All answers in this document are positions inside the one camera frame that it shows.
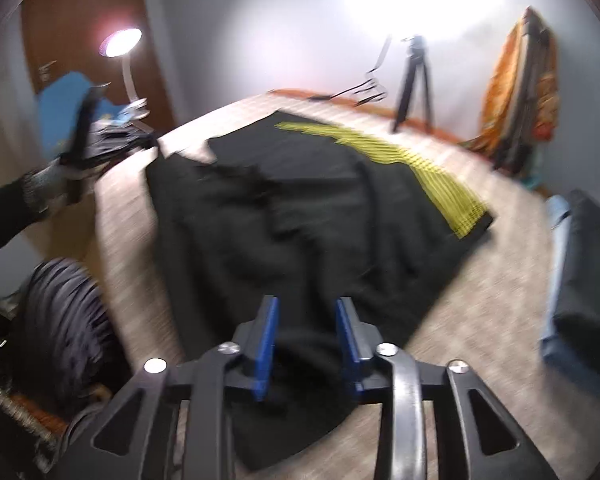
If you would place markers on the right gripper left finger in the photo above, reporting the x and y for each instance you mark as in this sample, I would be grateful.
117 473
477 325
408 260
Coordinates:
170 419

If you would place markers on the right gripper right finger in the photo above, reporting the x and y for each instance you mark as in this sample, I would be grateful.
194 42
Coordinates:
477 438

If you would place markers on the black shorts yellow stripes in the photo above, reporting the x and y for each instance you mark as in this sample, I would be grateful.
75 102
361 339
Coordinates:
309 213

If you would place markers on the black sleeved left forearm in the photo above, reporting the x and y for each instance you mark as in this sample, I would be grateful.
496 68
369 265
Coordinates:
15 213

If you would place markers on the gloved left hand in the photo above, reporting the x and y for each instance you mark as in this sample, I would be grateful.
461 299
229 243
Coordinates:
53 187

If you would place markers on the blue board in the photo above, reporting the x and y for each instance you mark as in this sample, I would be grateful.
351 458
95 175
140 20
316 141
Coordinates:
58 110

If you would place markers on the white clip desk lamp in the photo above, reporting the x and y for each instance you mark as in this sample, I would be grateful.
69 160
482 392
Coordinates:
119 45

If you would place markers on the zebra striped trouser leg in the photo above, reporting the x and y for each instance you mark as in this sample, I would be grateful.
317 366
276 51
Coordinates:
64 344

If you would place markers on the checkered beige bed blanket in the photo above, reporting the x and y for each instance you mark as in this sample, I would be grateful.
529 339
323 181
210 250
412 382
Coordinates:
491 316

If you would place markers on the folded blue garment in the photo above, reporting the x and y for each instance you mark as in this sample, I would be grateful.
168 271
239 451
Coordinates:
555 351

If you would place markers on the folded black garment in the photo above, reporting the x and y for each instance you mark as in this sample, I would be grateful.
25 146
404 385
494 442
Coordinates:
577 314

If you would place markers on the silver folded tripod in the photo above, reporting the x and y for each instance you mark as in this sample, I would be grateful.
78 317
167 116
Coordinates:
515 145

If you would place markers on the orange patterned scarf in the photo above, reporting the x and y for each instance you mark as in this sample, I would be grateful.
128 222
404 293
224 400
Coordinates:
495 105

